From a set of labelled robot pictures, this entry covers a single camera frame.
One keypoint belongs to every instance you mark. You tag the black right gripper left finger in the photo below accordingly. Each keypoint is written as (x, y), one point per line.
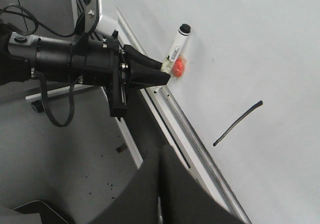
(138, 202)

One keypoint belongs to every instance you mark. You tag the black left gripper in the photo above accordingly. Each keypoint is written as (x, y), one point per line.
(102, 63)

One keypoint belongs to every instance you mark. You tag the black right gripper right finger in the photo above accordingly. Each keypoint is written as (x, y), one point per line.
(183, 200)

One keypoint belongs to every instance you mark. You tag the white black whiteboard marker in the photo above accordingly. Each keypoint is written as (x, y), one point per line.
(178, 43)

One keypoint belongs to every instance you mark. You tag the red magnet taped to marker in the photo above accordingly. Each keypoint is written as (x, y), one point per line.
(179, 67)

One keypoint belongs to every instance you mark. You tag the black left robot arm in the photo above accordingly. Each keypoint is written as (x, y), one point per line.
(27, 57)

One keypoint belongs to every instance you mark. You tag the aluminium whiteboard marker tray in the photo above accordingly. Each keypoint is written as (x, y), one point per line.
(179, 132)

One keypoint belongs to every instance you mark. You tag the white whiteboard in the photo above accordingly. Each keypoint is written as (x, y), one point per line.
(250, 91)

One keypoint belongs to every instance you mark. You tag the white wrist camera on gripper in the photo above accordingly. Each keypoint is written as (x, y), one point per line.
(106, 24)

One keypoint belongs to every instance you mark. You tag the black camera mounting bracket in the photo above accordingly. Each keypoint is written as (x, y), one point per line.
(86, 23)

